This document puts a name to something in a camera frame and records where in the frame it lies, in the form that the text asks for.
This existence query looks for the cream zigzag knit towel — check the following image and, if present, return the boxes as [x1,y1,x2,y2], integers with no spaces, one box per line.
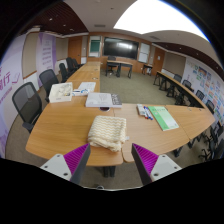
[87,115,130,153]

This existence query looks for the green folder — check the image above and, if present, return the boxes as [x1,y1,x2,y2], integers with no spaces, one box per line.
[147,105,180,132]

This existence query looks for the white printed paper sheet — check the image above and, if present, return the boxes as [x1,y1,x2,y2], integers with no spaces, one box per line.
[72,81,97,97]

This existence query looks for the whiteboard with green panel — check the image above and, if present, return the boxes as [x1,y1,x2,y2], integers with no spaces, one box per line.
[88,35,102,58]

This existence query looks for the wooden desk with black legs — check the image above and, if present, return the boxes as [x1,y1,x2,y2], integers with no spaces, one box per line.
[105,59,134,79]

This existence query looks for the brown wooden door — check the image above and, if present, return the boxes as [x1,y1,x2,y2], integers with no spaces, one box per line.
[150,47,166,77]
[67,36,83,65]

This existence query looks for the plain white whiteboard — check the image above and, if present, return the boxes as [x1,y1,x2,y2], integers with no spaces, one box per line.
[138,42,151,64]

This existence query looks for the white and grey book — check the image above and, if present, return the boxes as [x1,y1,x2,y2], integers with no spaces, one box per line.
[85,92,123,109]

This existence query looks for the white marker blue cap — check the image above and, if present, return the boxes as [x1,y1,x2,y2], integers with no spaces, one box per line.
[143,105,154,121]

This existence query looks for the narrow purple wall banner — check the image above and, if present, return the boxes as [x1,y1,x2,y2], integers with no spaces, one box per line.
[35,32,58,88]

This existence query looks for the long wooden table row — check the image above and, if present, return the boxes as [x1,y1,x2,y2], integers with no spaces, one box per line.
[153,70,206,108]

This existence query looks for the group of black chairs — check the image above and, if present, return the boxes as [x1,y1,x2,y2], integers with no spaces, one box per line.
[173,73,224,161]

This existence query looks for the white open cardboard box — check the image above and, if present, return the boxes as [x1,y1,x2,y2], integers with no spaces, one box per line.
[48,82,74,104]

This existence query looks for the bright ceiling light panel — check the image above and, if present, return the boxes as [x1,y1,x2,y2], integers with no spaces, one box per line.
[113,0,210,43]

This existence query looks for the white whiteboard eraser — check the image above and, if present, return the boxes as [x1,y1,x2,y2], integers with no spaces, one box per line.
[136,103,147,117]

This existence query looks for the colourful wall posters group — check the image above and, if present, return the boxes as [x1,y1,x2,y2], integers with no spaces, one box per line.
[194,65,224,123]

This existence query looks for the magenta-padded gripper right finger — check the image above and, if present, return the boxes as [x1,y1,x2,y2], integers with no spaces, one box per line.
[130,143,183,186]

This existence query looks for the small wooden side desk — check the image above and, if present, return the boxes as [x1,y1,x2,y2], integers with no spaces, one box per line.
[142,63,155,76]

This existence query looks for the white marker red cap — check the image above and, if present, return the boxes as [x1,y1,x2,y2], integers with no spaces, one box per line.
[142,106,150,120]

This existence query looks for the black mesh office chair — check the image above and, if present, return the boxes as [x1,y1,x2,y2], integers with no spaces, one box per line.
[58,62,70,83]
[38,68,60,103]
[65,56,83,73]
[11,81,43,134]

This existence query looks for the large black wall screen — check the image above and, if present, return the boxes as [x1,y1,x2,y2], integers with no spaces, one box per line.
[102,36,140,61]

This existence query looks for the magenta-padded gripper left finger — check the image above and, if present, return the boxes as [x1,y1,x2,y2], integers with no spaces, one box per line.
[39,143,92,186]

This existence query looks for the large white purple wall banner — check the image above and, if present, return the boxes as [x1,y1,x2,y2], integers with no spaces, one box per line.
[0,33,28,159]

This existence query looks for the black desk chair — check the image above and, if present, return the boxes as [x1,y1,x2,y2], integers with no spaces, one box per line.
[106,55,118,75]

